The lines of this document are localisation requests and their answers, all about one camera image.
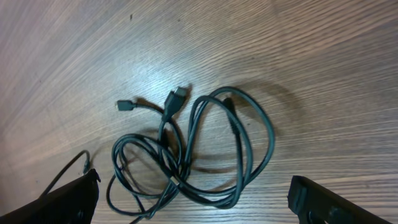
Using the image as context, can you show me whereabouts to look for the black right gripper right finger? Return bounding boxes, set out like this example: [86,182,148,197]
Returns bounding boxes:
[287,175,391,224]

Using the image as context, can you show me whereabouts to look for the thin black USB cable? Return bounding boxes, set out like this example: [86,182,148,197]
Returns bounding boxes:
[39,99,187,224]

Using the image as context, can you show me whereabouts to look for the thick black HDMI cable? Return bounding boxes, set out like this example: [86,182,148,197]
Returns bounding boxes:
[157,86,276,210]

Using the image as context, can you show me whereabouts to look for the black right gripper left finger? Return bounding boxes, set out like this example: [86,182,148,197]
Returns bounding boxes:
[1,169,100,224]

